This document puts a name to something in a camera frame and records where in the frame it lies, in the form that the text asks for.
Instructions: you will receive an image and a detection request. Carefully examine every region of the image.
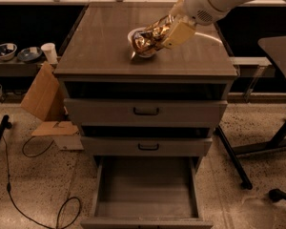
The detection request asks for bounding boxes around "grey bottom drawer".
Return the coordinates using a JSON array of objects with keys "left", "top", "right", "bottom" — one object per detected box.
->
[{"left": 81, "top": 156, "right": 213, "bottom": 229}]

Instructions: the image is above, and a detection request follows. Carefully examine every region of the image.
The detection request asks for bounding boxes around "blue patterned bowl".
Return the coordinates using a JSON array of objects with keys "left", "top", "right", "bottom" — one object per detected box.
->
[
  {"left": 0, "top": 43, "right": 17, "bottom": 61},
  {"left": 17, "top": 47, "right": 42, "bottom": 63}
]

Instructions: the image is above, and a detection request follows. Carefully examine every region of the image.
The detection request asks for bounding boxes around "grey top drawer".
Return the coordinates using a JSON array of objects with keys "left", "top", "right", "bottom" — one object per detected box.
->
[{"left": 65, "top": 98, "right": 227, "bottom": 127}]

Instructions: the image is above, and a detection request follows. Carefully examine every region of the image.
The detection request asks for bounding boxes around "blue patterned bowl left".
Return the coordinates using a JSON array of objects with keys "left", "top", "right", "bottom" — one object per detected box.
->
[{"left": 0, "top": 43, "right": 17, "bottom": 61}]

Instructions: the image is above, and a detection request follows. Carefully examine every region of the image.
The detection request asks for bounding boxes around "grey middle drawer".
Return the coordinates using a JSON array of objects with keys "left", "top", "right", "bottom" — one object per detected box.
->
[{"left": 81, "top": 136, "right": 212, "bottom": 156}]

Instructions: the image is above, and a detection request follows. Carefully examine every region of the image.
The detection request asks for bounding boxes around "brown cardboard box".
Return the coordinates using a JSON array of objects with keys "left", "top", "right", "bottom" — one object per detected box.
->
[{"left": 21, "top": 62, "right": 78, "bottom": 136}]

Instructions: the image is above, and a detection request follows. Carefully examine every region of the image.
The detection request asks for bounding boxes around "black caster foot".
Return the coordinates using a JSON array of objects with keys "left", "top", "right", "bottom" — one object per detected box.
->
[{"left": 268, "top": 189, "right": 286, "bottom": 202}]

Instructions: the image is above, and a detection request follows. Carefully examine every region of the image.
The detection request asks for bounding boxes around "white bowl on counter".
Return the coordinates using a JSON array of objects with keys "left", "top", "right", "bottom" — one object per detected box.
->
[{"left": 128, "top": 27, "right": 155, "bottom": 59}]

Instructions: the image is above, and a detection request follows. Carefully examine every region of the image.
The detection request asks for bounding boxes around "black floor cable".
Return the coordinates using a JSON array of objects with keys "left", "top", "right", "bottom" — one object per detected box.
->
[{"left": 0, "top": 119, "right": 83, "bottom": 229}]

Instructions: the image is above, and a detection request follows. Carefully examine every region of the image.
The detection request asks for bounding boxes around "white paper cup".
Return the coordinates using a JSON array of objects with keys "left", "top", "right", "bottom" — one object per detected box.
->
[{"left": 41, "top": 43, "right": 58, "bottom": 64}]

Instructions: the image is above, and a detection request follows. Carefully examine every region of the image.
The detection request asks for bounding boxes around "blue patterned bowl right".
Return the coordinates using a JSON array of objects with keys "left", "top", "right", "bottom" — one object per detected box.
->
[{"left": 17, "top": 47, "right": 42, "bottom": 63}]

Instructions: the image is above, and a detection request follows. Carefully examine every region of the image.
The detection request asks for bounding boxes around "grey drawer cabinet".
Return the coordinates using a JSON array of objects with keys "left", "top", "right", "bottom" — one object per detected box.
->
[{"left": 52, "top": 2, "right": 238, "bottom": 164}]

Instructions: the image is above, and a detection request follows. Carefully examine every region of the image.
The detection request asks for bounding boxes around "dark side table top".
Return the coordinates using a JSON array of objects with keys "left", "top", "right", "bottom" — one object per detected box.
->
[{"left": 258, "top": 35, "right": 286, "bottom": 93}]

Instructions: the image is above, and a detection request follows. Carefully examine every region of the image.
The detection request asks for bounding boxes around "grey side shelf left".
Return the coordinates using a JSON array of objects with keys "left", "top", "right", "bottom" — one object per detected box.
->
[{"left": 0, "top": 57, "right": 47, "bottom": 77}]

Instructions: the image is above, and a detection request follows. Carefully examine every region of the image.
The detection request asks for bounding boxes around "black table leg frame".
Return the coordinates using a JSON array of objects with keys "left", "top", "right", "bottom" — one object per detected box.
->
[{"left": 214, "top": 120, "right": 286, "bottom": 190}]

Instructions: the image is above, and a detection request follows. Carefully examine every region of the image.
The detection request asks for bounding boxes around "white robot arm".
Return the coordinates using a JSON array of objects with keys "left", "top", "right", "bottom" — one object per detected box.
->
[{"left": 161, "top": 0, "right": 286, "bottom": 49}]

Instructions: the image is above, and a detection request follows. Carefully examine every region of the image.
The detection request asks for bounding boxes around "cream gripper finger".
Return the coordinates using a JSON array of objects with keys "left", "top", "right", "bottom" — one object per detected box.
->
[
  {"left": 170, "top": 0, "right": 186, "bottom": 17},
  {"left": 161, "top": 20, "right": 195, "bottom": 49}
]

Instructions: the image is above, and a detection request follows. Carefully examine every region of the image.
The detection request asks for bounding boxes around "grey drawer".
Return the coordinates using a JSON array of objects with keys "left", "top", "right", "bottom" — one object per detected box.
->
[
  {"left": 81, "top": 136, "right": 212, "bottom": 156},
  {"left": 65, "top": 98, "right": 227, "bottom": 127},
  {"left": 81, "top": 156, "right": 213, "bottom": 229}
]

